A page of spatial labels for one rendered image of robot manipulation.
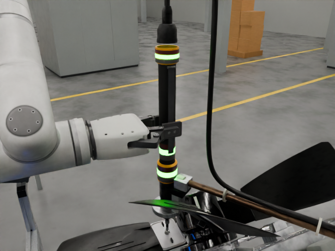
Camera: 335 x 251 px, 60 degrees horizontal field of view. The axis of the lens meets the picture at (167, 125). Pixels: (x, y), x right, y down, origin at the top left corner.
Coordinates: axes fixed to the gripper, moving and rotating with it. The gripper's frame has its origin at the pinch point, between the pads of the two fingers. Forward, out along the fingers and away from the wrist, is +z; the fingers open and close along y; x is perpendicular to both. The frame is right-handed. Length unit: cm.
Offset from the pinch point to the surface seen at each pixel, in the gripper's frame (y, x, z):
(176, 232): 0.6, -28.8, 2.0
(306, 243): 12.1, -34.7, 33.5
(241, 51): -651, -134, 512
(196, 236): 3.7, -28.8, 5.8
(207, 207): 1.7, -22.9, 9.7
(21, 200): -52, -46, -37
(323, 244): 16.4, -30.9, 33.4
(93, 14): -627, -20, 97
